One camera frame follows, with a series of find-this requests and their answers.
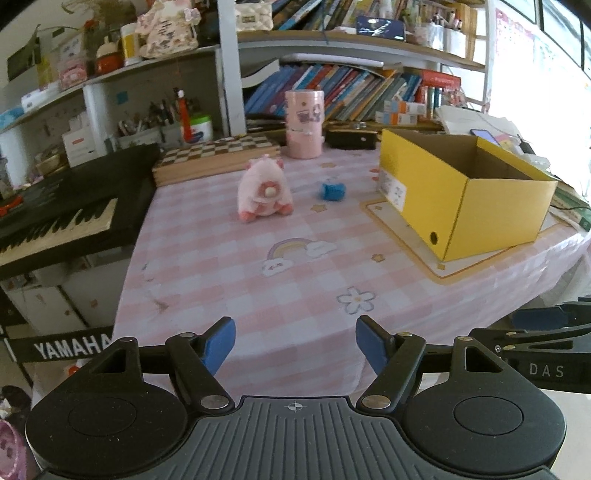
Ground black pouch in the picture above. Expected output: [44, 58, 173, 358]
[327, 129, 376, 151]

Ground white cabinet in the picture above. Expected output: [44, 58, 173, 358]
[0, 256, 132, 337]

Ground row of slanted books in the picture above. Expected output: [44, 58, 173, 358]
[272, 0, 356, 31]

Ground stack of orange white boxes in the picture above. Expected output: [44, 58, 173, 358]
[375, 100, 428, 126]

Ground cream quilted handbag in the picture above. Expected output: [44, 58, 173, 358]
[235, 2, 273, 32]

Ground white orange bordered desk mat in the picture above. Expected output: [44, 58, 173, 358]
[360, 198, 583, 284]

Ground white tub green lid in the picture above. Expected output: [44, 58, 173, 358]
[189, 113, 214, 143]

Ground pink checked tablecloth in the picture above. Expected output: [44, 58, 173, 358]
[113, 138, 591, 402]

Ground red white marker pen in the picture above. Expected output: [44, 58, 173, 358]
[178, 90, 191, 141]

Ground wooden chessboard box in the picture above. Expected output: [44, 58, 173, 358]
[152, 135, 282, 186]

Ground row of colourful books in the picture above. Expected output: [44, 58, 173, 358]
[245, 64, 423, 121]

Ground black smartphone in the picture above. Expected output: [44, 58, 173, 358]
[471, 128, 502, 148]

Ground white wooden bookshelf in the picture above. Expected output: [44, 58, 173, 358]
[0, 0, 495, 153]

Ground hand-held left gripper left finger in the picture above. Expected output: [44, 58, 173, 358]
[76, 316, 237, 413]

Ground white paper sheets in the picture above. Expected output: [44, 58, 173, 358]
[436, 105, 522, 137]

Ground pink plush toy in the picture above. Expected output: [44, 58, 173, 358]
[237, 156, 295, 223]

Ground pink floral ornament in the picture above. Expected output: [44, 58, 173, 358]
[136, 0, 199, 58]

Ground bunch of pens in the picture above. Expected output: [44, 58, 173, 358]
[117, 99, 181, 137]

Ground pink cylindrical container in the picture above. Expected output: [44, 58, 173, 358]
[284, 90, 325, 159]

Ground pink white box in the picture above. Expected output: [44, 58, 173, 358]
[60, 34, 88, 86]

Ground yellow white cup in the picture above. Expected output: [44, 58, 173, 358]
[121, 23, 141, 65]

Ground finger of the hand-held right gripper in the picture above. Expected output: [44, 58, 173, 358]
[468, 323, 591, 356]
[512, 302, 591, 330]

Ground black electronic keyboard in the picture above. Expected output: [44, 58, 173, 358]
[0, 144, 160, 280]

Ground red round jar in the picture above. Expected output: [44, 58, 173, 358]
[95, 37, 123, 75]

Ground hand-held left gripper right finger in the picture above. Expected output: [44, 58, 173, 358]
[355, 315, 522, 412]

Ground dark blue box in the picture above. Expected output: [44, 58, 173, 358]
[355, 15, 407, 41]

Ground green book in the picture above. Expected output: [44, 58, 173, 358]
[549, 185, 591, 232]

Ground white red label box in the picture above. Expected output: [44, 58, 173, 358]
[62, 129, 107, 167]

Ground red flat box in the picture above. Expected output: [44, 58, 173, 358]
[420, 71, 462, 90]

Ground yellow cardboard box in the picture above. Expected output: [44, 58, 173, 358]
[378, 128, 558, 262]

